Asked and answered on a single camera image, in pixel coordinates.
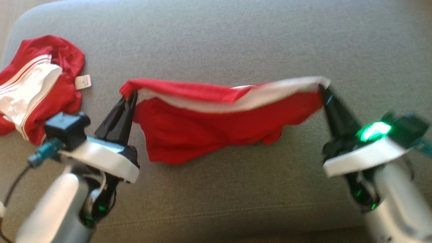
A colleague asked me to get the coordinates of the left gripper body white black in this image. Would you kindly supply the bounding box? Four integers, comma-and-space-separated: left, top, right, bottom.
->
59, 136, 140, 184

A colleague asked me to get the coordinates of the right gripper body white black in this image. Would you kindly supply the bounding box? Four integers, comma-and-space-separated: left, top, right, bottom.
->
322, 121, 411, 178

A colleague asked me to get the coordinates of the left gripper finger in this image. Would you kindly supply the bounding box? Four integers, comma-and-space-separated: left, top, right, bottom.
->
116, 90, 138, 146
94, 96, 133, 142

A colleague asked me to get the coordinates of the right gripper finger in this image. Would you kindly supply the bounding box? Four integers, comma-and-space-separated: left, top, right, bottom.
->
319, 84, 351, 139
323, 84, 363, 136

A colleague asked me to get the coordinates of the red shirt with white stripes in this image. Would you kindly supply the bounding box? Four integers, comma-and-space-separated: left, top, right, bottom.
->
0, 35, 92, 145

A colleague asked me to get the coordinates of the plain red shorts white waistband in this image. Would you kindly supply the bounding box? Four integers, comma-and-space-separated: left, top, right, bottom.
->
119, 76, 331, 165

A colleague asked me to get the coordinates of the grey sofa seat cushion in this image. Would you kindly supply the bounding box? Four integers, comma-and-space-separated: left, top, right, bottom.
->
0, 0, 432, 243

